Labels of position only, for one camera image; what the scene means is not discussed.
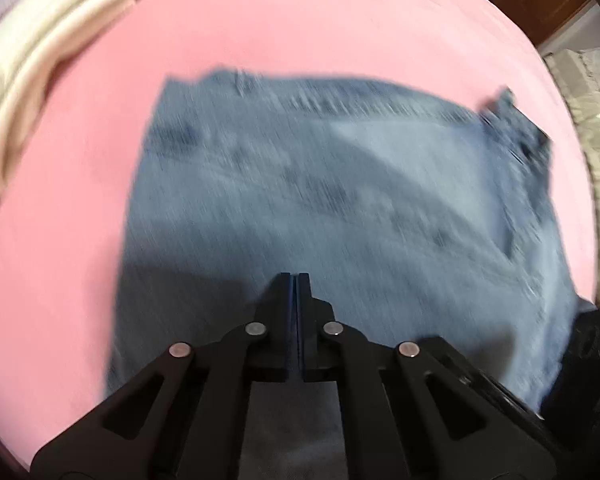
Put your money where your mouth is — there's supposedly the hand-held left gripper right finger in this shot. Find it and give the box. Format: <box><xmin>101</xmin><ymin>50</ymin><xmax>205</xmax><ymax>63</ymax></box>
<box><xmin>297</xmin><ymin>273</ymin><xmax>557</xmax><ymax>480</ymax></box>

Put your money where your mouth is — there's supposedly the cream folded garment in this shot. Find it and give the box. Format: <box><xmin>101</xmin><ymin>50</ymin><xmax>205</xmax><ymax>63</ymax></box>
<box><xmin>0</xmin><ymin>0</ymin><xmax>146</xmax><ymax>211</ymax></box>

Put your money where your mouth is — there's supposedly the pink blanket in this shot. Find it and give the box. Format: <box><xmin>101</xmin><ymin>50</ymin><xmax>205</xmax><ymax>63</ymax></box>
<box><xmin>0</xmin><ymin>0</ymin><xmax>600</xmax><ymax>471</ymax></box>

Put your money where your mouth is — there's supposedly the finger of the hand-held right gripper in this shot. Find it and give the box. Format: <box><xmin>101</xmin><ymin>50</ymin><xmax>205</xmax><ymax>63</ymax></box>
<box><xmin>422</xmin><ymin>336</ymin><xmax>546</xmax><ymax>423</ymax></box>

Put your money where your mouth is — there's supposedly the grey patterned cloth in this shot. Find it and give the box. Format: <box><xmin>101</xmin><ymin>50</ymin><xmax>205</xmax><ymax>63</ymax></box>
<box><xmin>542</xmin><ymin>47</ymin><xmax>600</xmax><ymax>306</ymax></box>

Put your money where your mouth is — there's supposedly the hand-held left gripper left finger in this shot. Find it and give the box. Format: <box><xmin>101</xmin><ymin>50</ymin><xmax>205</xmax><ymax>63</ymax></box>
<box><xmin>30</xmin><ymin>272</ymin><xmax>294</xmax><ymax>480</ymax></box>

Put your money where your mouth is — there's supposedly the blue denim garment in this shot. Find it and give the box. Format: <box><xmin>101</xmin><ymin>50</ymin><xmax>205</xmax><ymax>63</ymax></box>
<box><xmin>105</xmin><ymin>67</ymin><xmax>598</xmax><ymax>480</ymax></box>

